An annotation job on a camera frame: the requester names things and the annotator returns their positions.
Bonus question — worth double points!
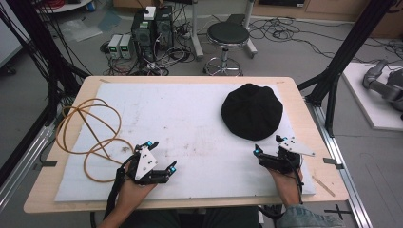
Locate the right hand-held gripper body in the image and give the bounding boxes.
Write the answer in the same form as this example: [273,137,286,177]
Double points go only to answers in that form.
[258,136,317,175]

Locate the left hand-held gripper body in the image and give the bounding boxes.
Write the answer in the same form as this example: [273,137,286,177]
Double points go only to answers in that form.
[127,146,171,186]

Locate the black beret hat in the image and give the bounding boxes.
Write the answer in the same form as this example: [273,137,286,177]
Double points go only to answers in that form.
[221,83,284,142]

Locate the person's right hand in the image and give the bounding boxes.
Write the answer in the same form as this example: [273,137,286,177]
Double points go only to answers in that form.
[268,168,304,209]

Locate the person's left hand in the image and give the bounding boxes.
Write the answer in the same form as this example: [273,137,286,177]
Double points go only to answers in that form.
[118,171,158,209]

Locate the white foam mat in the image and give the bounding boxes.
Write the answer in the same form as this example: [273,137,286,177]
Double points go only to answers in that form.
[53,82,317,203]

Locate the thin wooden stick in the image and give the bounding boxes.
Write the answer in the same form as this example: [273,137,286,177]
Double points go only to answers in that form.
[311,175,336,198]

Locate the person's dark trousers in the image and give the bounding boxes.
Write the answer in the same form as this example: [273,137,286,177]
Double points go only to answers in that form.
[122,206,261,228]

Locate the white board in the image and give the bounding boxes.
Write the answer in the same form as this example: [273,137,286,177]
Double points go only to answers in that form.
[341,62,403,132]

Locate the grey power supply unit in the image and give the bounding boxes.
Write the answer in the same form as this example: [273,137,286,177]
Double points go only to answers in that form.
[107,33,124,60]
[119,33,134,60]

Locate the black computer tower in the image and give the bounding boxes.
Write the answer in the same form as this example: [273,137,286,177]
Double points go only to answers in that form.
[130,10,157,62]
[154,5,175,49]

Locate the black round stool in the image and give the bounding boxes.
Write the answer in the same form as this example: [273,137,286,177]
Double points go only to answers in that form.
[203,21,251,77]

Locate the white box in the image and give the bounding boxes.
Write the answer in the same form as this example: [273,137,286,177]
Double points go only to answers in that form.
[143,6,157,21]

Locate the white round table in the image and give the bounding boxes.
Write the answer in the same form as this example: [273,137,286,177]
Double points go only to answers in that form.
[33,0,93,14]

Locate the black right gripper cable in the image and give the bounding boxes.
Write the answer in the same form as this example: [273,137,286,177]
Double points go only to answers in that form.
[284,156,305,205]

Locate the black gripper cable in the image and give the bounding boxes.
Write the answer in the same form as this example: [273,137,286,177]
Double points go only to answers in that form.
[284,156,305,205]
[104,154,138,220]

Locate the tan coiled cable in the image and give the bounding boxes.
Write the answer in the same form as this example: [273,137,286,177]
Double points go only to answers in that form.
[55,97,136,184]

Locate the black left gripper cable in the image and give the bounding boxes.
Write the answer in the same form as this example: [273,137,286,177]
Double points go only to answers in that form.
[104,154,138,220]

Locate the aluminium rail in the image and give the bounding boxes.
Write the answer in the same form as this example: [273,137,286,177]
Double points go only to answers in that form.
[0,122,56,213]
[305,98,374,228]

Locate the black metal frame post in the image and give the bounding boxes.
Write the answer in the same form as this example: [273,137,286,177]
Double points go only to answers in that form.
[0,0,91,188]
[297,0,397,138]

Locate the tangle of black floor cables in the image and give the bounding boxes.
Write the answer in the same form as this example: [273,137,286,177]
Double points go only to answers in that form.
[248,16,403,65]

